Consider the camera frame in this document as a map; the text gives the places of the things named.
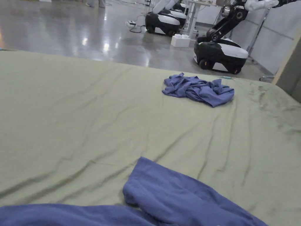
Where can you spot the crumpled blue shirt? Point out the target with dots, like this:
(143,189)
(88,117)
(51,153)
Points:
(200,89)

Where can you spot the bed with pale green sheet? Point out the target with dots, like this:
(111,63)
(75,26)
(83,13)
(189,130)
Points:
(82,113)

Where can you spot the white foam box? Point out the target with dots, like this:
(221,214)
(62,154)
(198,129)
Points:
(180,40)

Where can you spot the large blue garment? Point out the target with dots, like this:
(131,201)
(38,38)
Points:
(176,200)

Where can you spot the black and white wheeled robot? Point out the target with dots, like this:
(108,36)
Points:
(218,50)
(162,21)

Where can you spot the white desk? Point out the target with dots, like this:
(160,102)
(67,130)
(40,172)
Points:
(195,14)

